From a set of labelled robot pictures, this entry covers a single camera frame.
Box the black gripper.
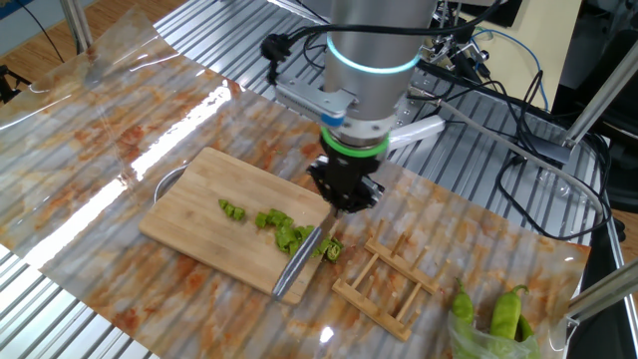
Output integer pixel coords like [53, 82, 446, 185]
[306, 149, 386, 213]

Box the steel cleaver knife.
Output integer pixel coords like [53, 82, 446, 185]
[271, 208, 341, 302]

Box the cut chili end chunk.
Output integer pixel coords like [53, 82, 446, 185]
[274, 224, 300, 253]

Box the whole green chili pepper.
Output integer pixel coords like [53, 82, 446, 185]
[515, 313, 535, 343]
[489, 283, 529, 340]
[451, 277, 476, 325]

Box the white plastic film roll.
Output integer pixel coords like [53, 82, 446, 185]
[387, 115, 447, 151]

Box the wooden peg rack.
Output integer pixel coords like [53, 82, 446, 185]
[331, 216, 453, 343]

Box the wooden cutting board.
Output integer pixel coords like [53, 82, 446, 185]
[138, 147, 334, 306]

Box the grey flexible conduit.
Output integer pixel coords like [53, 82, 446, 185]
[407, 84, 607, 215]

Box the metal clamp assembly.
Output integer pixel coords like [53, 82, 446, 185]
[423, 0, 492, 84]

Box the clear plastic bag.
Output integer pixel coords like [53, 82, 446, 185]
[447, 311, 544, 359]

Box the black screen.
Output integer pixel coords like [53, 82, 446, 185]
[461, 0, 524, 29]

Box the beige panel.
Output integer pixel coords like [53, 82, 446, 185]
[468, 0, 583, 112]

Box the marble pattern plastic mat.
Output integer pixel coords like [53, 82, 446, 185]
[0, 4, 592, 359]

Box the black tripod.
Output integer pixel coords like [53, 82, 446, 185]
[0, 63, 32, 106]

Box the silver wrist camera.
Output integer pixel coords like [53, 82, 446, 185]
[273, 74, 358, 129]

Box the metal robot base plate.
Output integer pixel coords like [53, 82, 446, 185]
[393, 69, 426, 132]

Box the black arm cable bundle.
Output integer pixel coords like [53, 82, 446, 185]
[301, 32, 330, 71]

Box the black camera cable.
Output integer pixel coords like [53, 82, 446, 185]
[259, 0, 504, 85]

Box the black looped floor cable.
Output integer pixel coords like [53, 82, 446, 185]
[495, 69, 614, 243]

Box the blue cable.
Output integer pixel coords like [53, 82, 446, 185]
[471, 27, 549, 111]

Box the aluminium frame post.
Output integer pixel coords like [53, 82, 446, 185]
[566, 258, 638, 328]
[59, 0, 95, 55]
[562, 39, 638, 151]

